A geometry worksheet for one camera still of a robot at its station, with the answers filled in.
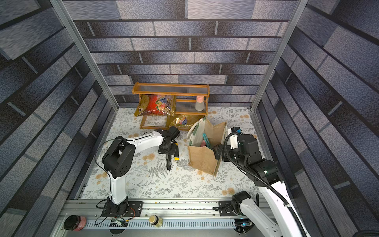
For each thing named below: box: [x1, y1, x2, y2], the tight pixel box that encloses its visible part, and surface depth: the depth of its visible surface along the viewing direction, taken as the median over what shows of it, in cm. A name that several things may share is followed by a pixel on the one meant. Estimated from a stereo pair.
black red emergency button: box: [63, 214, 87, 232], surface depth 66 cm
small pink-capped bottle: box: [194, 95, 205, 112], surface depth 97 cm
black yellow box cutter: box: [166, 154, 173, 171], surface depth 91 cm
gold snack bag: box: [165, 114, 206, 128], surface depth 106 cm
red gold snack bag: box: [134, 94, 177, 117], surface depth 96 cm
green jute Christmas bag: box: [187, 116, 227, 178], surface depth 86 cm
